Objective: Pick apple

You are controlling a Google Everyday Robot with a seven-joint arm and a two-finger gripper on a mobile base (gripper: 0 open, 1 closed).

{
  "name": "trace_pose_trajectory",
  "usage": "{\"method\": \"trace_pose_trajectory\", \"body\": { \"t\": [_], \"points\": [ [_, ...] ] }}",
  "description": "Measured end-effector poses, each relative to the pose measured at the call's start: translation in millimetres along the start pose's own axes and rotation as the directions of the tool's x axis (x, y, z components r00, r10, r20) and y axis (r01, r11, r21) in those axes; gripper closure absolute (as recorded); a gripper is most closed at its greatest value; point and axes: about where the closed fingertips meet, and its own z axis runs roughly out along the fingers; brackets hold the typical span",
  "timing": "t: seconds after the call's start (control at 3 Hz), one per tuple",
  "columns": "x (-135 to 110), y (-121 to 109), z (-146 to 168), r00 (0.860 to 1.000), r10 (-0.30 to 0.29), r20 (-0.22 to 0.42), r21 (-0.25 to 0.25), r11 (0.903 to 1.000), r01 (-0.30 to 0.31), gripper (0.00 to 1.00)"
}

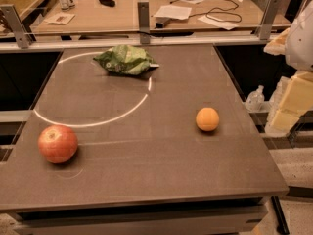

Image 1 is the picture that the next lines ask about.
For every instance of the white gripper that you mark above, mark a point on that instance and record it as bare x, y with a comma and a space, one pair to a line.
300, 43

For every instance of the red apple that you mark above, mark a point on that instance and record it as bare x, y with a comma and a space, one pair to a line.
57, 143

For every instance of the white paper sheet right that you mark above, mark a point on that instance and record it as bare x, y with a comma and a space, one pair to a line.
217, 23

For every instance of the orange fruit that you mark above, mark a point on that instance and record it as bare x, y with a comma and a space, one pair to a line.
207, 119

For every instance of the white paper sheet centre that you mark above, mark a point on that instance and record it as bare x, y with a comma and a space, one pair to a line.
173, 12

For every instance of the green chip bag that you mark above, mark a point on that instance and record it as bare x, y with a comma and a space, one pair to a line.
126, 59

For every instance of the wooden back desk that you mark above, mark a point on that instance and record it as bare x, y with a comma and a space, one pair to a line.
92, 16

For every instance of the black mouse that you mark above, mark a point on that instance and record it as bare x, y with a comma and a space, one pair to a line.
108, 3

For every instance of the small paper card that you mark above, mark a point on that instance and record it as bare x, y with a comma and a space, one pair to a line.
60, 18

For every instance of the right metal bracket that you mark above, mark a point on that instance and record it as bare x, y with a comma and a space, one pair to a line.
264, 29

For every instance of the metal bracket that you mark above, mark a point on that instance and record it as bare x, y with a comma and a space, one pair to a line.
21, 35
264, 29
144, 21

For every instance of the middle metal bracket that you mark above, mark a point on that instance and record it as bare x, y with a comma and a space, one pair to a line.
144, 21

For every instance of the left metal bracket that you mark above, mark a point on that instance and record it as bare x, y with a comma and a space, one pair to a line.
21, 35

